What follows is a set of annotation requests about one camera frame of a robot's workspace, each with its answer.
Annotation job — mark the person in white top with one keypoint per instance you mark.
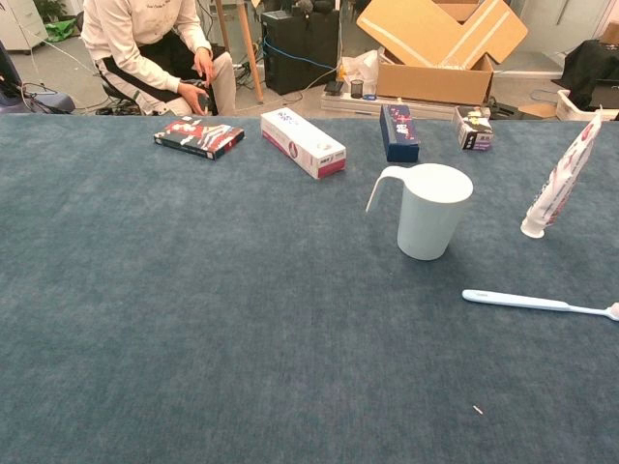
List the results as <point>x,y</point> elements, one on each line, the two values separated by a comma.
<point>126,38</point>

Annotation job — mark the blue felt table cover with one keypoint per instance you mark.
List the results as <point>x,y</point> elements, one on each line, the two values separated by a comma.
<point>193,290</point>

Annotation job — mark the small black white box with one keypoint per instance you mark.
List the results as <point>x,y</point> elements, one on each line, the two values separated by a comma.
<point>474,130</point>

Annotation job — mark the dark blue long box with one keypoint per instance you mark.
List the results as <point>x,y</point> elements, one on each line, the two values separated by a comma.
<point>399,133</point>

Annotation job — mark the large open cardboard box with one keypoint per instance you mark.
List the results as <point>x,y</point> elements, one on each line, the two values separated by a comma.
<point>430,82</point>

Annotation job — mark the tiny white scrap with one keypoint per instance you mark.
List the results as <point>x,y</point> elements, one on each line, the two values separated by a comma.
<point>478,409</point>

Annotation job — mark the wooden easel leg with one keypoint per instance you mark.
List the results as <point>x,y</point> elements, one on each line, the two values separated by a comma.
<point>249,48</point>

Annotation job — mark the white plastic bin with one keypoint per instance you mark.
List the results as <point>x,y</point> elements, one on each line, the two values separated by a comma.
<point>567,108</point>

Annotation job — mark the black computer tower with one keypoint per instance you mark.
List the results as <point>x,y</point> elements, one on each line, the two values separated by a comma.
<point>300,53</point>

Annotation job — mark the white cabinet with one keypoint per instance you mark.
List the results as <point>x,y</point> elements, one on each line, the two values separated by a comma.
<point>19,24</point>

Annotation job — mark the white red toothpaste tube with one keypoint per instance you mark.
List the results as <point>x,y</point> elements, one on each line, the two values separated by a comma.
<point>561,188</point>

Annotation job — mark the red black flat box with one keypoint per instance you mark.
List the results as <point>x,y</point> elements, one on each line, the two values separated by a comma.
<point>198,137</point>

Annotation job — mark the black cloth covered chair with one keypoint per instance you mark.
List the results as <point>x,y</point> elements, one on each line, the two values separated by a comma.
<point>590,67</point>

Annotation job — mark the light blue toothbrush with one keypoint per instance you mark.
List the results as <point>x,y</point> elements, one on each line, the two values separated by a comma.
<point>512,300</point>

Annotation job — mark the black foam packing piece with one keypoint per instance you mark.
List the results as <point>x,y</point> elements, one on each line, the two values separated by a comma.
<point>503,111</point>

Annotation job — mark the dark blue machine base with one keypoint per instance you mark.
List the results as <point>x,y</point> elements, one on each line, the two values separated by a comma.
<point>53,101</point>

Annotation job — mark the white plastic bag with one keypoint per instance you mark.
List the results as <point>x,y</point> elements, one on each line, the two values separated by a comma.
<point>360,67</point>

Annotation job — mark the green bag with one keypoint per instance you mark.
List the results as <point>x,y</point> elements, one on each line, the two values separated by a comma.
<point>60,30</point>

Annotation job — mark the small black device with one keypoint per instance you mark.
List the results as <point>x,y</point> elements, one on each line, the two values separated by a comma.
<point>333,87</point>

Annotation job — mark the black stool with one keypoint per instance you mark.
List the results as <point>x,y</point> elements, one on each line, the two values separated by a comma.
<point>116,93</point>

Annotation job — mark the white and pink box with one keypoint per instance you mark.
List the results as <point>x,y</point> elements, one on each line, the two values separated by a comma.
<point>300,140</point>

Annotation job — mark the aluminium rail platform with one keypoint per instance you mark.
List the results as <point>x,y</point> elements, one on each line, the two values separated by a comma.
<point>348,104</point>

